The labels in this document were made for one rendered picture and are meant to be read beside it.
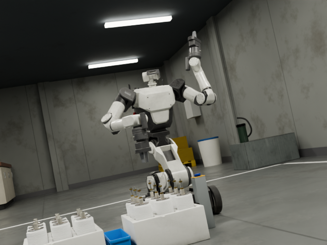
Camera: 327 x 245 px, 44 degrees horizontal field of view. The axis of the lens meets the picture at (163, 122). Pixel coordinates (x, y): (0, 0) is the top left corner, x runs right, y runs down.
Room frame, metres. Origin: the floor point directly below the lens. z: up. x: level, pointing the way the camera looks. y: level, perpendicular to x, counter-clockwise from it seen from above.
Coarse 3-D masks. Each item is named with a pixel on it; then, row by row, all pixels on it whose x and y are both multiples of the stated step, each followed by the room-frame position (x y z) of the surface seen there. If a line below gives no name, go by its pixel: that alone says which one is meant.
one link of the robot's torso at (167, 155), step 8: (152, 144) 2.89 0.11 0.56; (152, 152) 2.89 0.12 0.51; (160, 152) 2.81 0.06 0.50; (168, 152) 2.88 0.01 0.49; (176, 152) 2.82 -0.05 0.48; (160, 160) 2.85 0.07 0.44; (168, 160) 2.83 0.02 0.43; (176, 160) 2.76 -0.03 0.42; (168, 168) 2.71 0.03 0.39; (176, 168) 2.70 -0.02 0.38; (184, 168) 2.70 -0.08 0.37; (168, 176) 2.67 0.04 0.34; (176, 176) 2.66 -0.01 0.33; (184, 176) 2.68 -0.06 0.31; (176, 184) 2.67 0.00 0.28; (184, 184) 2.70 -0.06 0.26
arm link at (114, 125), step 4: (112, 116) 2.61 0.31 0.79; (112, 120) 2.60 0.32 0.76; (116, 120) 2.55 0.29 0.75; (120, 120) 2.52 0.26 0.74; (104, 124) 2.61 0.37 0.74; (108, 124) 2.58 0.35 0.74; (112, 124) 2.55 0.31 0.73; (116, 124) 2.53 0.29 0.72; (120, 124) 2.51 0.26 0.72; (108, 128) 2.59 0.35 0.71; (112, 128) 2.56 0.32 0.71; (116, 128) 2.55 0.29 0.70; (120, 128) 2.54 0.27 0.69; (124, 128) 2.53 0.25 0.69; (112, 132) 2.63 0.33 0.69; (116, 132) 2.62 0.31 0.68
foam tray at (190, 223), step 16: (176, 208) 2.30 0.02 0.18; (192, 208) 2.20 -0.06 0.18; (128, 224) 2.25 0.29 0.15; (144, 224) 2.12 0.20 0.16; (160, 224) 2.14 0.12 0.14; (176, 224) 2.16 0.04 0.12; (192, 224) 2.19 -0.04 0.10; (144, 240) 2.11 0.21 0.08; (160, 240) 2.14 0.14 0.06; (176, 240) 2.16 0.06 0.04; (192, 240) 2.18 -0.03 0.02
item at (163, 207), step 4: (164, 200) 2.19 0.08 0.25; (168, 200) 2.20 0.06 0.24; (156, 204) 2.20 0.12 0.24; (160, 204) 2.19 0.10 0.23; (164, 204) 2.18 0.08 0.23; (168, 204) 2.19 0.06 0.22; (172, 204) 2.22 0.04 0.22; (156, 208) 2.21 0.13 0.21; (160, 208) 2.19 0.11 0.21; (164, 208) 2.18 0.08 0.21; (168, 208) 2.19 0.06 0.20; (172, 208) 2.21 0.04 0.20; (156, 212) 2.22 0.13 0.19; (160, 212) 2.19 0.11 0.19; (164, 212) 2.18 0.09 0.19; (168, 212) 2.19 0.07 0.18
